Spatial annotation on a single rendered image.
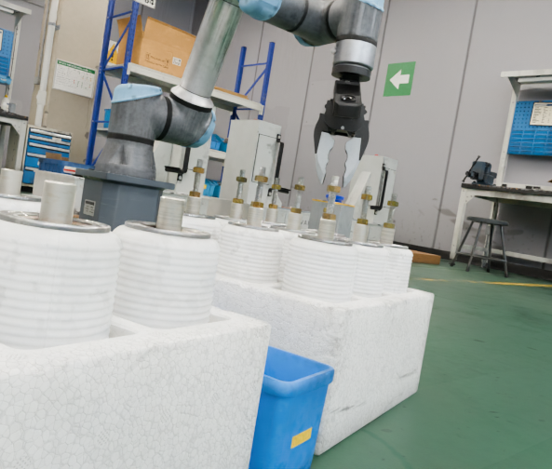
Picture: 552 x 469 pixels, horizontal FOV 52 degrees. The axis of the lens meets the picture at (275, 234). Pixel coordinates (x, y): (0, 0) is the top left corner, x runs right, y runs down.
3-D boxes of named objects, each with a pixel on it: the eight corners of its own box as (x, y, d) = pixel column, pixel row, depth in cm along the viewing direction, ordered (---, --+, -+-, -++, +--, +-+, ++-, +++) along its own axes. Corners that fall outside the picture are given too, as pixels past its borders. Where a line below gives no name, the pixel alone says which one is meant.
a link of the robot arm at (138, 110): (99, 132, 144) (107, 78, 144) (147, 142, 153) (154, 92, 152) (117, 132, 135) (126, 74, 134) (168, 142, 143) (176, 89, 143)
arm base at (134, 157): (84, 168, 144) (89, 130, 144) (137, 178, 155) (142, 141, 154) (111, 173, 133) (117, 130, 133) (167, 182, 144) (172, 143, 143)
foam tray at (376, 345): (97, 365, 88) (114, 250, 87) (240, 336, 121) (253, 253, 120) (318, 457, 68) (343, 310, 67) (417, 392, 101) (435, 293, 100)
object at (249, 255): (194, 349, 80) (213, 222, 79) (211, 335, 90) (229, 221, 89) (260, 362, 79) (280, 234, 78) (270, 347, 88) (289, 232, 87)
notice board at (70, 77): (51, 87, 664) (56, 58, 662) (91, 99, 697) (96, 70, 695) (52, 87, 662) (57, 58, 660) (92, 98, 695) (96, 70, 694)
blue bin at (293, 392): (72, 406, 71) (86, 312, 71) (137, 389, 81) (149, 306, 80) (270, 505, 55) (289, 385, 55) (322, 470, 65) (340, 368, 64)
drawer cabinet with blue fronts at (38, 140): (2, 186, 623) (10, 124, 619) (45, 192, 655) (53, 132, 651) (20, 191, 580) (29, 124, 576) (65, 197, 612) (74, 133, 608)
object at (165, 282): (59, 424, 50) (88, 220, 49) (138, 401, 58) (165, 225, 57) (137, 465, 45) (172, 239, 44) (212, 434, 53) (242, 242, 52)
